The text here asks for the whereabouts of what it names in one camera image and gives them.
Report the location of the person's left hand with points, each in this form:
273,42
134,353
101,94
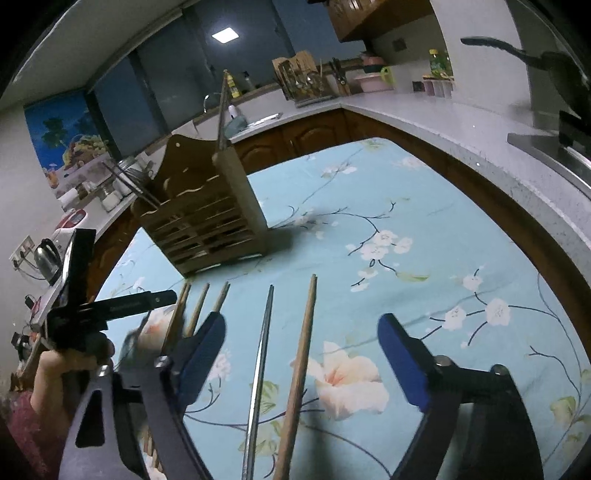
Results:
55,371

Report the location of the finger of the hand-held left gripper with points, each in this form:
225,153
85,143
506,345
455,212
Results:
134,304

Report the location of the dark spray bottle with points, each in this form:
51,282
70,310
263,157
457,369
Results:
248,81

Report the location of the white and red rice cooker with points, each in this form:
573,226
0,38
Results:
69,224

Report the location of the cooking oil bottle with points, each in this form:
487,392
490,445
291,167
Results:
440,63

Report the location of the metal fork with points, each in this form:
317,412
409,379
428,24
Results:
137,175

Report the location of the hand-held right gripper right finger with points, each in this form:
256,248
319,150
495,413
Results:
401,364

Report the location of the gas stove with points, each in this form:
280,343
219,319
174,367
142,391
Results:
563,147

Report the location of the dish rack with utensils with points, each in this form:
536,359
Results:
300,81

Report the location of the blue floral tablecloth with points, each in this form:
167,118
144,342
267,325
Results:
415,258

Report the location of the black wok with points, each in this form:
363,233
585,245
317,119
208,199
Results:
563,69

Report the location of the pink lidded pot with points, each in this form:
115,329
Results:
373,62

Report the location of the fruit and palm wall poster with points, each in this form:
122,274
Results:
55,134

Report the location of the wooden wall cabinets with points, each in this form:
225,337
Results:
369,16

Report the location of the glass jar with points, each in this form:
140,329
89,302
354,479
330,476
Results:
111,198

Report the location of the seasoning jar set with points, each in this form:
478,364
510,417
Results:
438,87

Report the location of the kitchen window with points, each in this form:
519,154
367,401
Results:
184,60

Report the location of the wooden chopstick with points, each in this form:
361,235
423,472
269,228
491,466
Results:
178,314
198,307
300,360
220,120
221,297

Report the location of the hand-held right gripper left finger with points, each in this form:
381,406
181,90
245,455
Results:
203,355

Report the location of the green plastic scoop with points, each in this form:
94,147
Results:
388,76

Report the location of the paper towel roll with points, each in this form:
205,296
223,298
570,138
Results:
70,199

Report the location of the steel electric kettle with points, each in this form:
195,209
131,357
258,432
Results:
46,261

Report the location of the curved sink faucet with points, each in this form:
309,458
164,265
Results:
210,98

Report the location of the wooden utensil holder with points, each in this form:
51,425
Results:
207,221

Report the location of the wall power outlet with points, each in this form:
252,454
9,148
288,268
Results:
21,253

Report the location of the dark wall switch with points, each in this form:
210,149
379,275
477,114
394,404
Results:
399,45

